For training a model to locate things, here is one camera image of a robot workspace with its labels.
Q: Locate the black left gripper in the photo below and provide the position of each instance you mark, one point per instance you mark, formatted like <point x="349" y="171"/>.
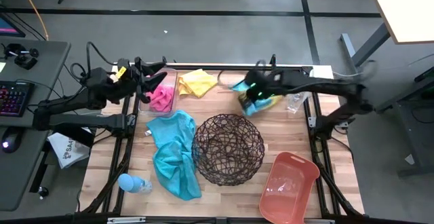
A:
<point x="130" y="81"/>

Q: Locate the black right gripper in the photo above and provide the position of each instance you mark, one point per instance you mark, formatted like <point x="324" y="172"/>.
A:
<point x="261" y="79"/>

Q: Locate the yellow microfiber towel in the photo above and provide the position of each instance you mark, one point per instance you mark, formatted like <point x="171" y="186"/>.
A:
<point x="274" y="99"/>
<point x="196" y="83"/>

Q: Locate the teal microfiber towel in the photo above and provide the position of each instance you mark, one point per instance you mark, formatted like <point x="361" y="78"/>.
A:
<point x="173" y="156"/>
<point x="252" y="110"/>

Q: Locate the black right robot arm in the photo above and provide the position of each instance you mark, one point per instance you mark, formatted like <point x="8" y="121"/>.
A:
<point x="322" y="86"/>

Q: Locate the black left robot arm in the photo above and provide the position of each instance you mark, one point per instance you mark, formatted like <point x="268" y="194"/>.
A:
<point x="68" y="110"/>

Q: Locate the clear plastic bin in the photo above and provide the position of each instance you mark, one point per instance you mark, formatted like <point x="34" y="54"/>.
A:
<point x="169" y="74"/>

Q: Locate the crumpled clear plastic bottle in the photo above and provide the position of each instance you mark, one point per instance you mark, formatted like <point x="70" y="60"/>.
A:
<point x="295" y="102"/>

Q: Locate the grey table leg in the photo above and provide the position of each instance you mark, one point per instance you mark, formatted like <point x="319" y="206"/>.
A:
<point x="356" y="54"/>

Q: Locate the grey side desk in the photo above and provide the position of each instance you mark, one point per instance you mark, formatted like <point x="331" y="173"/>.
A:
<point x="44" y="68"/>

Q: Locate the blue capped bottle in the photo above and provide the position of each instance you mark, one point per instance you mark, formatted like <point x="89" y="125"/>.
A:
<point x="129" y="182"/>

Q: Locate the white printed bag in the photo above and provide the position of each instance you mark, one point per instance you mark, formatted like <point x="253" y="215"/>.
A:
<point x="68" y="149"/>

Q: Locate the salmon plastic basket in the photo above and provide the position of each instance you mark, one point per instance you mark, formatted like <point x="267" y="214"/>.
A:
<point x="288" y="190"/>

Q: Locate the backlit black keyboard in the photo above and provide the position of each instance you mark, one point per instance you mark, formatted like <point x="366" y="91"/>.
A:
<point x="13" y="98"/>

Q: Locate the computer monitor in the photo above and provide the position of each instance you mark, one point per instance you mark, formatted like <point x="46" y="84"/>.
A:
<point x="6" y="27"/>

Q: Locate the black computer mouse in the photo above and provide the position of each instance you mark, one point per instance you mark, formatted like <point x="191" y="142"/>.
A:
<point x="12" y="139"/>

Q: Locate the small black knob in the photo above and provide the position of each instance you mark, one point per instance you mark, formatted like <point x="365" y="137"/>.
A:
<point x="42" y="192"/>

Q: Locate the white table top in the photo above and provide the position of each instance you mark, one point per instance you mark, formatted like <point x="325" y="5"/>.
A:
<point x="407" y="10"/>

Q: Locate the black metal table frame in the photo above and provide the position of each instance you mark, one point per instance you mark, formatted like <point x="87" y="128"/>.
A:
<point x="119" y="149"/>

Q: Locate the black clamp mount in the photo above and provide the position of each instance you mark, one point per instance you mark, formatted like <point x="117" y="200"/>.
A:
<point x="23" y="61"/>

